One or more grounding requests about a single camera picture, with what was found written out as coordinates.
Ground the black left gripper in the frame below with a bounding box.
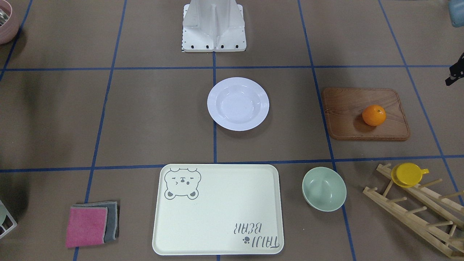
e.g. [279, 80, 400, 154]
[445, 53, 464, 86]

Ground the orange fruit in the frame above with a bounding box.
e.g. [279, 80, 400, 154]
[361, 104, 386, 126]

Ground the cream bear tray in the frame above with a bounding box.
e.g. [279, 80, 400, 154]
[152, 164, 285, 256]

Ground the wooden cutting board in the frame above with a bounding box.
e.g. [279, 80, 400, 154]
[322, 87, 410, 141]

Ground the yellow mug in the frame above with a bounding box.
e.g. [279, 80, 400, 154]
[391, 162, 429, 188]

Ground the wooden dish rack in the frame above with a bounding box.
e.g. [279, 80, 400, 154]
[363, 164, 464, 261]

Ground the green ceramic bowl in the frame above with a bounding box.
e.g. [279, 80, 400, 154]
[302, 167, 347, 212]

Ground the white ridged plate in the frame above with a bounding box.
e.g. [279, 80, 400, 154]
[207, 76, 270, 132]

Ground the grey cloth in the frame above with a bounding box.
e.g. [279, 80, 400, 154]
[73, 201, 118, 243]

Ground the pink cloth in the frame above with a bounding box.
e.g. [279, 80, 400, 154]
[65, 207, 108, 248]

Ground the pink bowl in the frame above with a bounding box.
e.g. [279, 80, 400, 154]
[0, 0, 20, 45]

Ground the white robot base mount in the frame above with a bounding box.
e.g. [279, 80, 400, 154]
[181, 0, 247, 53]

